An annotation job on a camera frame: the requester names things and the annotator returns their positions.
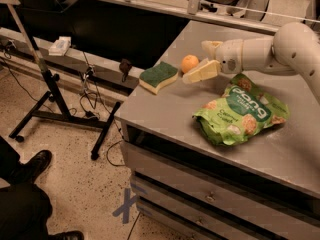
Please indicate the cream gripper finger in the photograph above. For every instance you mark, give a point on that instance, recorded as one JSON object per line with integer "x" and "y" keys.
{"x": 210, "y": 47}
{"x": 206, "y": 69}

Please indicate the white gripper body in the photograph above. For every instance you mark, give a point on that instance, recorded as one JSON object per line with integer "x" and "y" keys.
{"x": 228, "y": 58}

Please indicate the orange fruit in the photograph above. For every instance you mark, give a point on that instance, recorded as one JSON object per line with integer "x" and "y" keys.
{"x": 188, "y": 63}

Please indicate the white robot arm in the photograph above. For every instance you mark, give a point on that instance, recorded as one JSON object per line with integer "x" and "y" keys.
{"x": 294, "y": 49}

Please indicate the green yellow sponge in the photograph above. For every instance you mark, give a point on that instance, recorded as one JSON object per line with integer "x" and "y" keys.
{"x": 157, "y": 77}

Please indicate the green snack bag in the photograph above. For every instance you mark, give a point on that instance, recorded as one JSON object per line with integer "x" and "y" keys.
{"x": 243, "y": 111}

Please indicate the small dark clamp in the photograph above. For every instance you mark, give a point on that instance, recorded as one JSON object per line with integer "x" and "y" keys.
{"x": 125, "y": 66}

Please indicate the grey drawer cabinet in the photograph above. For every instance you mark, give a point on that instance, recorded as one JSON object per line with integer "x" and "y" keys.
{"x": 265, "y": 189}

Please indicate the white tissue pack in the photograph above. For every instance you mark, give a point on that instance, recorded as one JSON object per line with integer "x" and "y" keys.
{"x": 60, "y": 46}

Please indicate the black rolling stand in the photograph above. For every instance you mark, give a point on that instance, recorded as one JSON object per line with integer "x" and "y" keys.
{"x": 51, "y": 105}

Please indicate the black shoe upper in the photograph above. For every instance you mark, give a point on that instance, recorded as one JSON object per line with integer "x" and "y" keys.
{"x": 30, "y": 171}

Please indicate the black shoe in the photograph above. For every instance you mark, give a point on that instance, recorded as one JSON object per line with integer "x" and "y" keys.
{"x": 69, "y": 235}
{"x": 30, "y": 171}

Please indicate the black shoe lower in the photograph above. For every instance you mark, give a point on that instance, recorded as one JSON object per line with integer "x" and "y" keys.
{"x": 69, "y": 235}

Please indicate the black trouser leg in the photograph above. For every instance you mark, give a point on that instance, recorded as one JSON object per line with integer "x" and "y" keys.
{"x": 24, "y": 207}

